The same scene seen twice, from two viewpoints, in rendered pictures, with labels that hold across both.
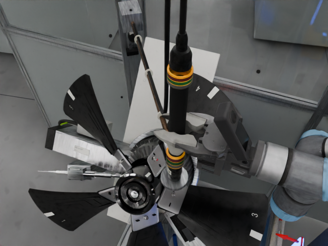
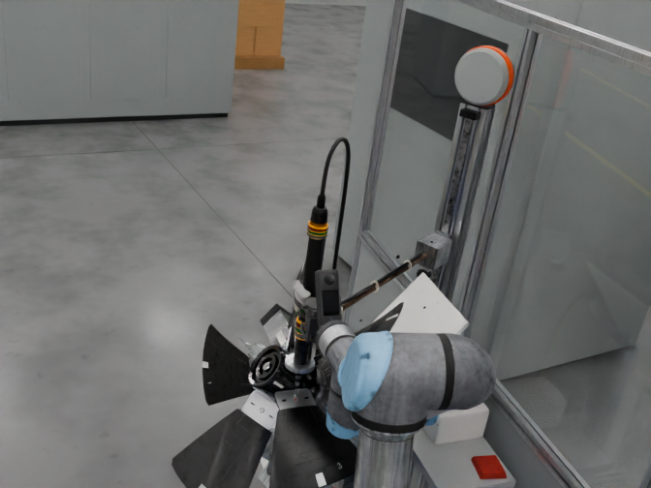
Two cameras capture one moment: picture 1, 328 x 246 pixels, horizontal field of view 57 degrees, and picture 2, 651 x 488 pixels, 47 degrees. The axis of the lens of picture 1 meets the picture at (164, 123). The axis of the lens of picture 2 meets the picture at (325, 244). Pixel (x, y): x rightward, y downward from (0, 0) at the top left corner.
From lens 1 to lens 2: 1.30 m
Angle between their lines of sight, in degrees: 43
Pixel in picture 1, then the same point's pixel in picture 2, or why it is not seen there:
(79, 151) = (279, 338)
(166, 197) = (289, 395)
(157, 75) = (404, 315)
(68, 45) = (400, 281)
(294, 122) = not seen: outside the picture
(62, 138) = (277, 319)
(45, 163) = not seen: hidden behind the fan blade
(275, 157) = (335, 329)
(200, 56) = (450, 315)
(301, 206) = (332, 396)
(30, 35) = (376, 251)
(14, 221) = not seen: hidden behind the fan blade
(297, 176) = (334, 349)
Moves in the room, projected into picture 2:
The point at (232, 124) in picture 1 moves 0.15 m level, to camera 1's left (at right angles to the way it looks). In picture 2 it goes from (324, 283) to (279, 253)
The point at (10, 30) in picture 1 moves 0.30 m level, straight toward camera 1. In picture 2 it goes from (363, 236) to (341, 265)
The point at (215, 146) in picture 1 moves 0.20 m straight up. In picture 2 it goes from (312, 304) to (324, 218)
